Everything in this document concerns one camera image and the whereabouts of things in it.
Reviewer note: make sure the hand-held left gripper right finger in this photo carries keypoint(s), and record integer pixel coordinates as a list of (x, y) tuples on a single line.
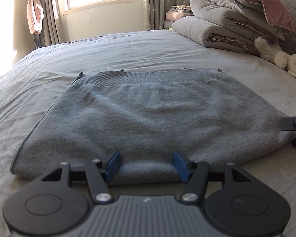
[(180, 166)]

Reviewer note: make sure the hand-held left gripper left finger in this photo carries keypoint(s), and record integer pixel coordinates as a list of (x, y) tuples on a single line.
[(113, 166)]

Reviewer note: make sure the grey knit sweater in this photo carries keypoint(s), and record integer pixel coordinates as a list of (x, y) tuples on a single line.
[(150, 113)]

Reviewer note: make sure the white plush toy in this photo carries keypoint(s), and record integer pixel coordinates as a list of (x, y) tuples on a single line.
[(278, 56)]

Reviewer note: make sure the bed with grey sheet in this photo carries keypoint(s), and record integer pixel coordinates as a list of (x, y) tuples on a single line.
[(88, 51)]

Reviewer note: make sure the folded grey quilt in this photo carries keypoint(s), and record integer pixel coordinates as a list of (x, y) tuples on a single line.
[(227, 17)]

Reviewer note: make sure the folded pink blanket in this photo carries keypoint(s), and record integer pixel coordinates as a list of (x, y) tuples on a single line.
[(175, 14)]

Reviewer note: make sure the patterned folded cloth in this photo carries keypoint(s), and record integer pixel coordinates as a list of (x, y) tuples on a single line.
[(181, 7)]

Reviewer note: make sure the grey star-patterned curtain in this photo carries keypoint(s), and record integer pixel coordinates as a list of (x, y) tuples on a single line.
[(49, 12), (162, 2)]

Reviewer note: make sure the pink hanging cloth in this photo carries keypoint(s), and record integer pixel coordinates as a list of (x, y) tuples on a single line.
[(35, 14)]

